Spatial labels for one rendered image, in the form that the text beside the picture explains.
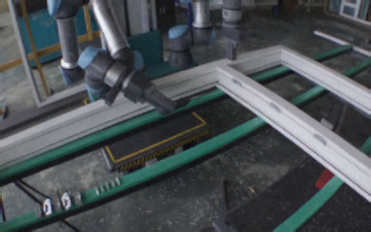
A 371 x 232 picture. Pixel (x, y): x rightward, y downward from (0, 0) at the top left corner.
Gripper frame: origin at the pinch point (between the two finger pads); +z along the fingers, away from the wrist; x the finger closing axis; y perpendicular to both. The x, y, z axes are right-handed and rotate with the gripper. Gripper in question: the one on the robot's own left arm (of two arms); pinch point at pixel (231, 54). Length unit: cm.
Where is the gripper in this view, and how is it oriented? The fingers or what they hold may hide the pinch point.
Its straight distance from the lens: 104.8
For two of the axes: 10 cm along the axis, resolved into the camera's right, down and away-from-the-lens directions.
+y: -8.5, 3.4, -4.0
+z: 0.5, 8.1, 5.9
